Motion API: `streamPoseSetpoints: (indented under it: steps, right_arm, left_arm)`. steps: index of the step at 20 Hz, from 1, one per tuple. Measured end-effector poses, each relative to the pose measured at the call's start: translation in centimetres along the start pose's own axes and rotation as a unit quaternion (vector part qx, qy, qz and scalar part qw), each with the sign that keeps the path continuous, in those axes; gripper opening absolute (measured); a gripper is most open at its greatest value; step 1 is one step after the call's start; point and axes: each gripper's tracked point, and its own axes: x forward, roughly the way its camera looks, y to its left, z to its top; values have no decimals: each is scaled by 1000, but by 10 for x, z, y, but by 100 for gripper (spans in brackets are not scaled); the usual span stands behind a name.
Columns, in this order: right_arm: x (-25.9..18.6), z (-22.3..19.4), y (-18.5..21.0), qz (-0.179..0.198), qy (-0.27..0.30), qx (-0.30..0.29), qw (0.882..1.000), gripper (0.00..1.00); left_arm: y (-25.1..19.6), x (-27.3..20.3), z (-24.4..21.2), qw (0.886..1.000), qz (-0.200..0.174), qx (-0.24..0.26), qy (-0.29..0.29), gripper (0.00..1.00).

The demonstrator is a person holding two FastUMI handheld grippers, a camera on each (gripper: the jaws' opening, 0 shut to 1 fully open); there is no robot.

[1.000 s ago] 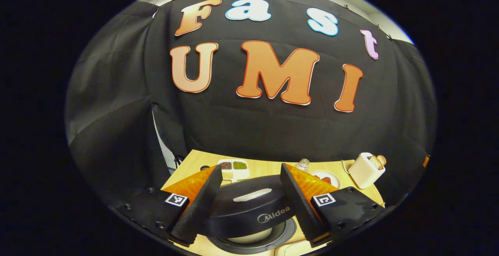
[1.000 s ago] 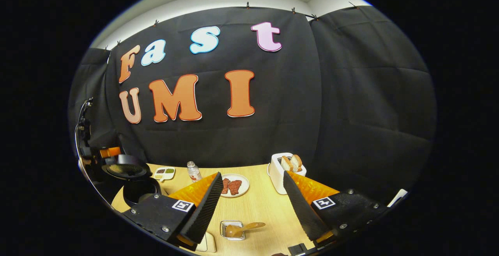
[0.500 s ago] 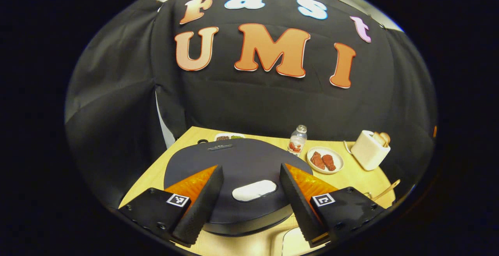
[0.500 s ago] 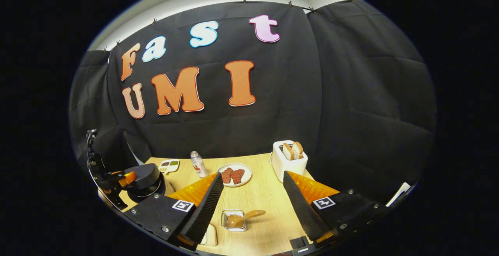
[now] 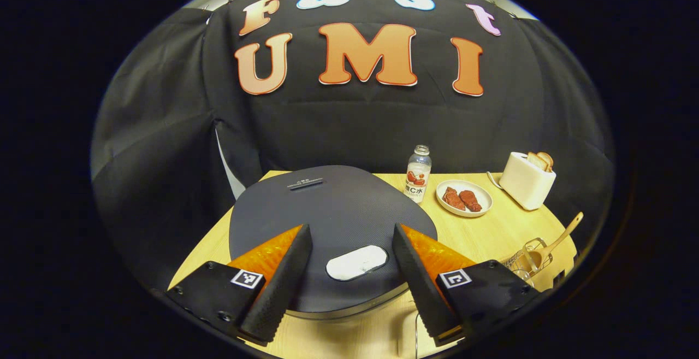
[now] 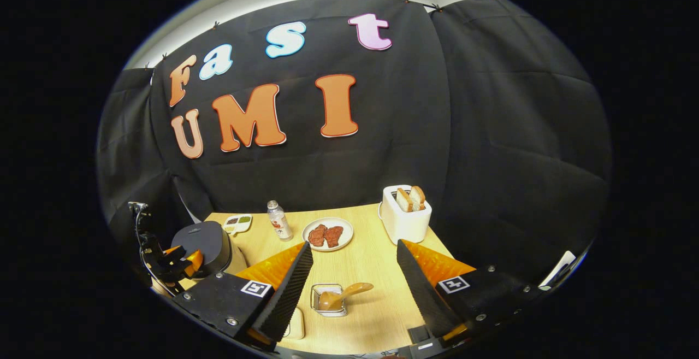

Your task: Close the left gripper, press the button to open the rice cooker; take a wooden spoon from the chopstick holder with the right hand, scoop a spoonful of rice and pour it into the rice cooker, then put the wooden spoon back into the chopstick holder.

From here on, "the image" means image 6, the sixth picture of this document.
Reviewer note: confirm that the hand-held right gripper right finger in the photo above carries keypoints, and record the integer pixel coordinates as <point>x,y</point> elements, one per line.
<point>420,293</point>

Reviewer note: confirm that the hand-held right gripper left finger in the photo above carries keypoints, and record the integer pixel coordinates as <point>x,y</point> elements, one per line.
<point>289,293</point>

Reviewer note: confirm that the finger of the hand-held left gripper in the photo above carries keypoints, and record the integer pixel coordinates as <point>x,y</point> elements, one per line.
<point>194,263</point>
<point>175,254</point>

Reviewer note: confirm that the black and cream rice cooker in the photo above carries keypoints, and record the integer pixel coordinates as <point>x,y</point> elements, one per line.
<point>205,244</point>

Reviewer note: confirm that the clear chopstick holder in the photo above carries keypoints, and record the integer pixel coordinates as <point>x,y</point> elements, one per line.
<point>317,300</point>

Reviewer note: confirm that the wooden spoon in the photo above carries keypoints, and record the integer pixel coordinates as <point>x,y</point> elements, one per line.
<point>330,300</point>

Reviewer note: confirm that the white divided sauce dish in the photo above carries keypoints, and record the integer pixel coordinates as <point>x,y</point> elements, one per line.
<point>237,223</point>

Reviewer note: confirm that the red meat piece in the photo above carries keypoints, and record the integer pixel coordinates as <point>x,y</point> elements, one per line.
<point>317,236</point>
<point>333,235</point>

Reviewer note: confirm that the white toaster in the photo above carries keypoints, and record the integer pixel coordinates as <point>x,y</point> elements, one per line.
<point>404,225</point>

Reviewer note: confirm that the small clear drink bottle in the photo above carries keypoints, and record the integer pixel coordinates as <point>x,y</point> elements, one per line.
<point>280,223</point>

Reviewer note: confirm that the white round plate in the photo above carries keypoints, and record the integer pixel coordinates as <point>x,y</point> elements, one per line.
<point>347,233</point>

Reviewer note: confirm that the toasted bread slice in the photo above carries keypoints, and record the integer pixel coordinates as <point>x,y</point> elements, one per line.
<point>404,200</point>
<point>418,197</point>

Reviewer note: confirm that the black backdrop cloth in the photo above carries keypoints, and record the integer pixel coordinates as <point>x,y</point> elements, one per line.
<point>464,129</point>

